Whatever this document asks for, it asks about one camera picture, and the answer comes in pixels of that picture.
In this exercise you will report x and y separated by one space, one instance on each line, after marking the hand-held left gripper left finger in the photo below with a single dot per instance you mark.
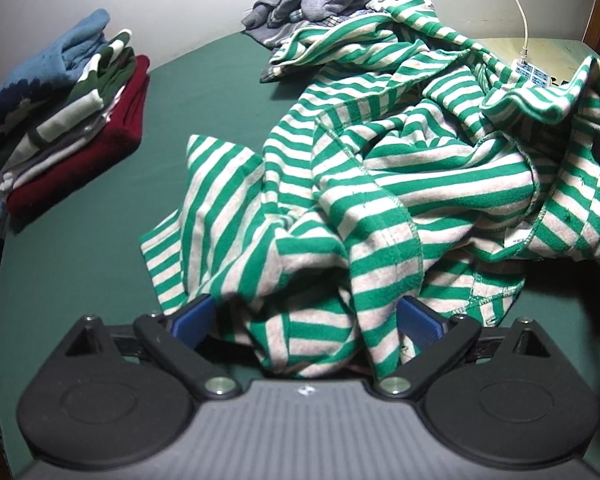
192 317

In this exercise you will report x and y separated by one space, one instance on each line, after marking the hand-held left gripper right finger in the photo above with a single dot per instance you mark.
421 322

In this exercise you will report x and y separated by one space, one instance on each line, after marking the green white striped shirt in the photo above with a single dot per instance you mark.
380 185

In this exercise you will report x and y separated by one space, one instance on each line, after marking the dark red folded sweater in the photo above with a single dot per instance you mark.
80 165

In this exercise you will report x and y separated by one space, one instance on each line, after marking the white folded garment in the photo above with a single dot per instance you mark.
17 178

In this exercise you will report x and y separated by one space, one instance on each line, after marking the dark green white folded shirt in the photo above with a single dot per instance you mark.
75 110

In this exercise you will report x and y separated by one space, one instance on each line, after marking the white power strip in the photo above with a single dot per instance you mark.
530 71

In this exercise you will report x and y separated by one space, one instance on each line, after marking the blue patterned knit sweater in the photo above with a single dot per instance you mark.
35 70

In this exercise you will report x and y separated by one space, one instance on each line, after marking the grey striped crumpled garment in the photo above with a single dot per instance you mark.
280 35

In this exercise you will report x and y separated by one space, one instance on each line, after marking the pale green side table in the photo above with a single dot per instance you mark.
555 55

